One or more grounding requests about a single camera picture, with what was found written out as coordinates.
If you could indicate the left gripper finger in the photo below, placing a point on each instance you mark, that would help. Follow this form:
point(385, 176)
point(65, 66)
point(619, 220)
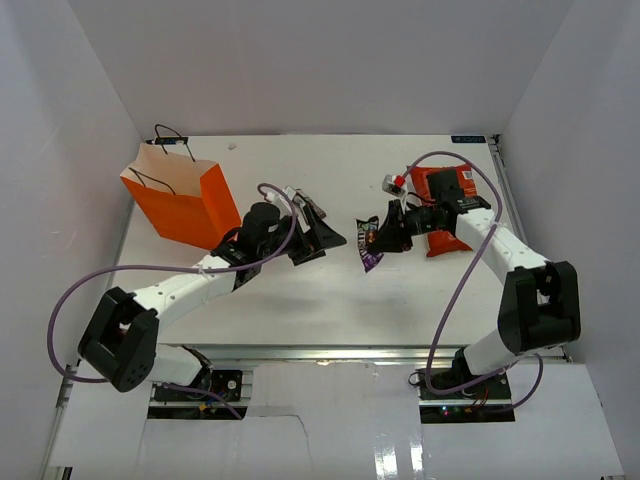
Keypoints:
point(328, 238)
point(307, 218)

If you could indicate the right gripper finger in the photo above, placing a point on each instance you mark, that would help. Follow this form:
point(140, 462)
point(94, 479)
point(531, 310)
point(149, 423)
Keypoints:
point(391, 241)
point(395, 221)

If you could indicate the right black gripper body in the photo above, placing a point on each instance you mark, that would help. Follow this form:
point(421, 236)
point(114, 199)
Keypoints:
point(421, 220)

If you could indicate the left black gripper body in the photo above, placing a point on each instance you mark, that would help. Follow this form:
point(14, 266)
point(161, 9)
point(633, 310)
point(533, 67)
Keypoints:
point(301, 246)

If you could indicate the brown white snack wrapper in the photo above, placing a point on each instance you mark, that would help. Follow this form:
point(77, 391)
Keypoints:
point(302, 196)

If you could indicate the purple brown snack wrapper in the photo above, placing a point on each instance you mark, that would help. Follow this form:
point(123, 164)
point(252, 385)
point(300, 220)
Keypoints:
point(366, 231)

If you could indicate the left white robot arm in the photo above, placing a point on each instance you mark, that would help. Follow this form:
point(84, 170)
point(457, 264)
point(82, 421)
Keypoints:
point(121, 339)

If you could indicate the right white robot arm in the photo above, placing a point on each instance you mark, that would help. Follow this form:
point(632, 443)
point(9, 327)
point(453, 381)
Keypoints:
point(539, 307)

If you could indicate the large red chip bag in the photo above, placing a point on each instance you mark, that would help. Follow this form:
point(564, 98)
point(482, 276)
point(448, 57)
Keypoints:
point(446, 193)

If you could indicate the orange paper bag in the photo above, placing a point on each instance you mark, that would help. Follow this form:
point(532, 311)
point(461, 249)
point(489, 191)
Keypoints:
point(186, 199)

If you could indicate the blue label sticker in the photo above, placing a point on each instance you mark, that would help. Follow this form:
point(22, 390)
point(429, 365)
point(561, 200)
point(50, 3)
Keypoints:
point(468, 139)

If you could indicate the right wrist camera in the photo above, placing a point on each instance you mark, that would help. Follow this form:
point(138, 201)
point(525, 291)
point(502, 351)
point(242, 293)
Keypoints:
point(395, 185)

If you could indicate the aluminium table frame rail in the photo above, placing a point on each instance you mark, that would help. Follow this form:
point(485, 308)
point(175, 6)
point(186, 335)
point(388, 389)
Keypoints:
point(314, 353)

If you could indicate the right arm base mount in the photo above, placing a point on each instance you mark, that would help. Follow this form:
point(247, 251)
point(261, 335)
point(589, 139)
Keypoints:
point(488, 402)

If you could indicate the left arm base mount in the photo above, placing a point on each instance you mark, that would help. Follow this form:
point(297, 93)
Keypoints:
point(223, 399)

